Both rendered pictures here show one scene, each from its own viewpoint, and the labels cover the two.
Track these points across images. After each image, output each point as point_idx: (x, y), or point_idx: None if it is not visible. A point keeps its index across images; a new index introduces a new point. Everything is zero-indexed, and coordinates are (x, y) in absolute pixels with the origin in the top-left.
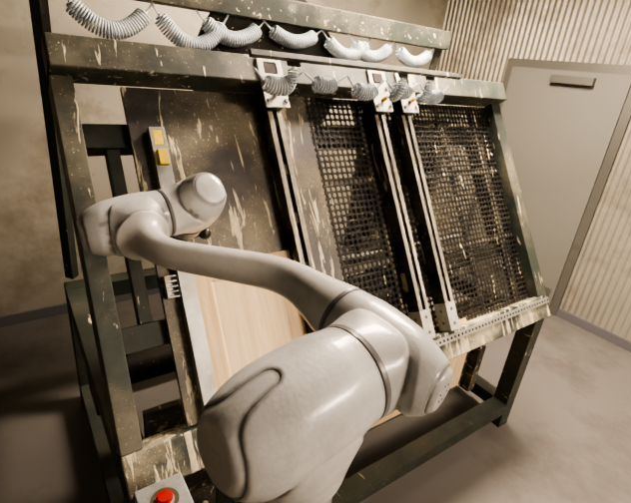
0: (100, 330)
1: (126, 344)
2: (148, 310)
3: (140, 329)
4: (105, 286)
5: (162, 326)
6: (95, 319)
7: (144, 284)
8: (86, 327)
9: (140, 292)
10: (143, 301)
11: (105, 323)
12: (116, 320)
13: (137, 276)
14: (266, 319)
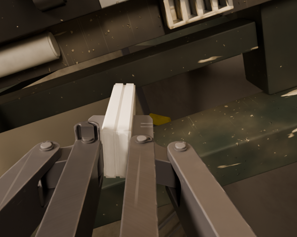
0: None
1: None
2: (231, 35)
3: (275, 51)
4: (207, 166)
5: (277, 0)
6: (275, 169)
7: (173, 51)
8: (165, 37)
9: (191, 58)
10: (211, 48)
11: (286, 151)
12: (284, 133)
13: (156, 69)
14: None
